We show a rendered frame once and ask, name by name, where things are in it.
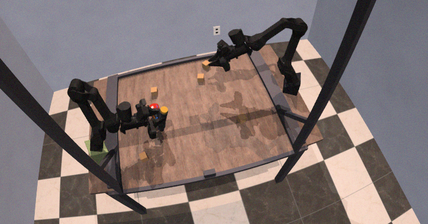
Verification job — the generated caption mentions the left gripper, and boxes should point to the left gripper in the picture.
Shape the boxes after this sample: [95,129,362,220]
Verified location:
[132,99,166,139]

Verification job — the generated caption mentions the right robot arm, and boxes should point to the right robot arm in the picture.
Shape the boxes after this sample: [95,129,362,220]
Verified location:
[217,18,308,85]

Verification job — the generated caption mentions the small tan block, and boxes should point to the small tan block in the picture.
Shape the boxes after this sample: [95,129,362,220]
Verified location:
[139,152,149,162]
[151,87,158,96]
[197,74,204,82]
[202,60,210,70]
[237,113,247,124]

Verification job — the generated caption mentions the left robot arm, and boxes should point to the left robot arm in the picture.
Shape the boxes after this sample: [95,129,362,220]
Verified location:
[67,79,149,152]

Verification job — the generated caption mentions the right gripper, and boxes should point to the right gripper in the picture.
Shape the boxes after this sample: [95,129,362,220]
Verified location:
[208,46,239,72]

